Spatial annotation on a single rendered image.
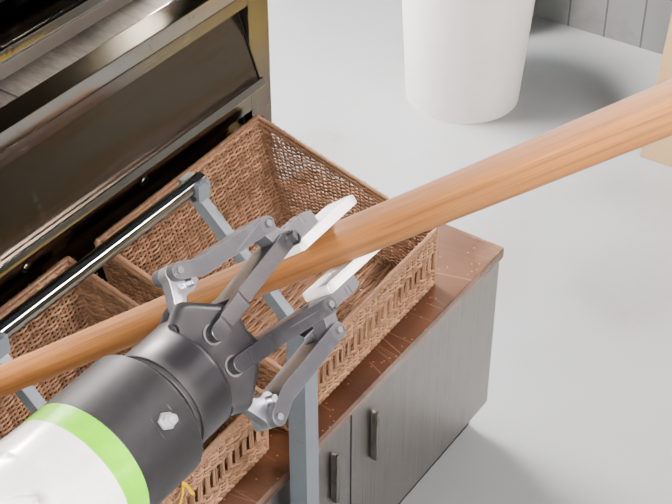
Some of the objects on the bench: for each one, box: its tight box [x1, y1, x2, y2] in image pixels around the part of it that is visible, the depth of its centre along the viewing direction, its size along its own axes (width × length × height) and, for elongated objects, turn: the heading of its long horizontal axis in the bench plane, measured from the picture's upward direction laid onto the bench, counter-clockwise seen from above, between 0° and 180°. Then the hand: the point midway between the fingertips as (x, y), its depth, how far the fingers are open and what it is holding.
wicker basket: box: [94, 115, 439, 431], centre depth 301 cm, size 49×56×28 cm
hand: (330, 247), depth 105 cm, fingers closed on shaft, 3 cm apart
